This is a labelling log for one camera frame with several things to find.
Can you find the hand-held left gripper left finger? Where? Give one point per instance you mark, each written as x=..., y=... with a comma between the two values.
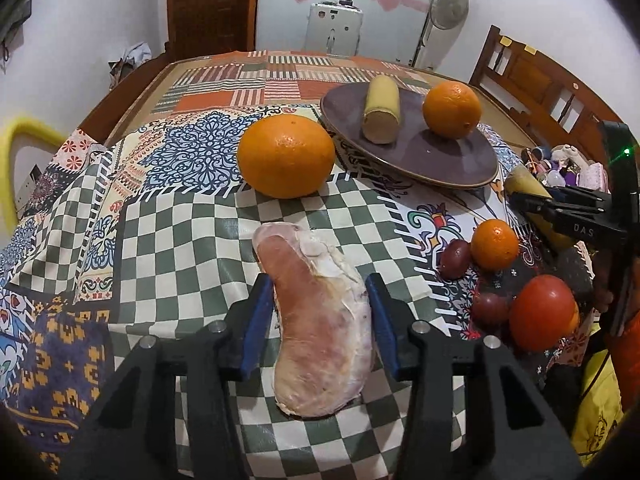
x=256, y=327

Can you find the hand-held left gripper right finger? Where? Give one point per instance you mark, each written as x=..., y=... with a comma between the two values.
x=384, y=327

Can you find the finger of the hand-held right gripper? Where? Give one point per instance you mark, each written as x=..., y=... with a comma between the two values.
x=560, y=199
x=580, y=227

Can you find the yellow cone-shaped corn piece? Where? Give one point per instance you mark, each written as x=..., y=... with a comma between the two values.
x=525, y=187

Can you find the raw pink meat piece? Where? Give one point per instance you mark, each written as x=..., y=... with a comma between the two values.
x=320, y=330

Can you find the person's right hand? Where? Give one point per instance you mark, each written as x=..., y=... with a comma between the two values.
x=602, y=294

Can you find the pile of small toys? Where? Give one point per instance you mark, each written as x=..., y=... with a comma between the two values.
x=565, y=167

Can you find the small tangerine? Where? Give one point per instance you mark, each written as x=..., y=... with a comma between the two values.
x=495, y=243

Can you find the red tomato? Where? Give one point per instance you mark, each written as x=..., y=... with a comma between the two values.
x=542, y=312

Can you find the dark purple passion fruit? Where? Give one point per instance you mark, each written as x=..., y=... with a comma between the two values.
x=455, y=259
x=491, y=308

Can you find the patchwork printed tablecloth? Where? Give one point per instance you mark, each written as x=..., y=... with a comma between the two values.
x=170, y=240

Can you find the wooden chair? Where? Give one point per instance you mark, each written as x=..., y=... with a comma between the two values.
x=530, y=77

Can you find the medium orange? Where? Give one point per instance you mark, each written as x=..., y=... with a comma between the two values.
x=452, y=110

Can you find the purple oval plate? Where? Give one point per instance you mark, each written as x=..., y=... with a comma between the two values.
x=415, y=152

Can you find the person's yellow and orange clothing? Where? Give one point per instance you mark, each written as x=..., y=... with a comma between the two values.
x=600, y=400

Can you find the large orange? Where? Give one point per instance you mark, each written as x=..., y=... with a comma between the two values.
x=286, y=156

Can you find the yellow corn cob piece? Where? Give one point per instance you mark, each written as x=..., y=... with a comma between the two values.
x=382, y=109

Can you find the white standing fan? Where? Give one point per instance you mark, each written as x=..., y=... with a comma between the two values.
x=445, y=7

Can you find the white appliance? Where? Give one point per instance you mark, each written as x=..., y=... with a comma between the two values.
x=332, y=27

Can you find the crumpled grey cloth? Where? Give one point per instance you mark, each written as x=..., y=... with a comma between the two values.
x=131, y=57

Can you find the brown wooden door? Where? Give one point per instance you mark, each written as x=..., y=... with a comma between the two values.
x=212, y=7

